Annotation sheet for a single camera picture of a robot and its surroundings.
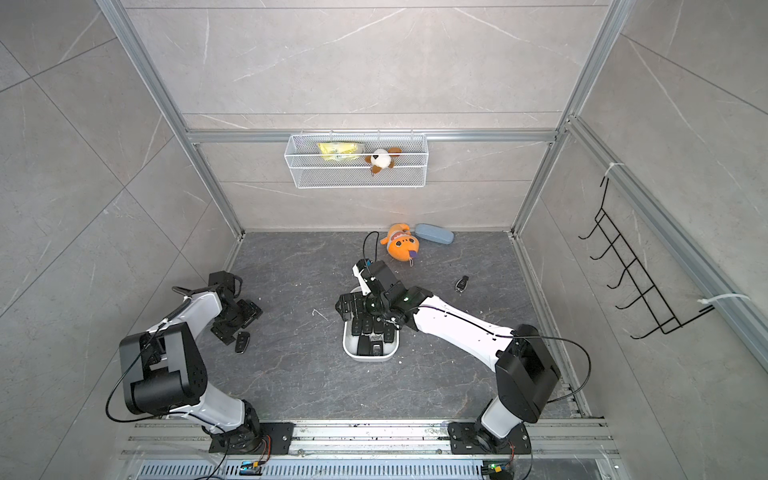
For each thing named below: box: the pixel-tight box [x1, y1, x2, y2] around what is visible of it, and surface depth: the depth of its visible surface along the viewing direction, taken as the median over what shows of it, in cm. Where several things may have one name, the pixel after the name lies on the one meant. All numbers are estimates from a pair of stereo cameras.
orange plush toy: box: [379, 223, 420, 261], surface depth 108 cm
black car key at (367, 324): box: [362, 314, 373, 334], surface depth 93 cm
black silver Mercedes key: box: [455, 275, 469, 293], surface depth 105 cm
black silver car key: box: [371, 340, 384, 356], surface depth 90 cm
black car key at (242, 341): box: [235, 332, 251, 354], surface depth 90 cm
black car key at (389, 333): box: [384, 323, 395, 343], surface depth 92 cm
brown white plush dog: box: [364, 147, 403, 174], surface depth 87 cm
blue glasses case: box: [414, 223, 455, 245], surface depth 120 cm
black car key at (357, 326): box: [352, 317, 363, 336], surface depth 93 cm
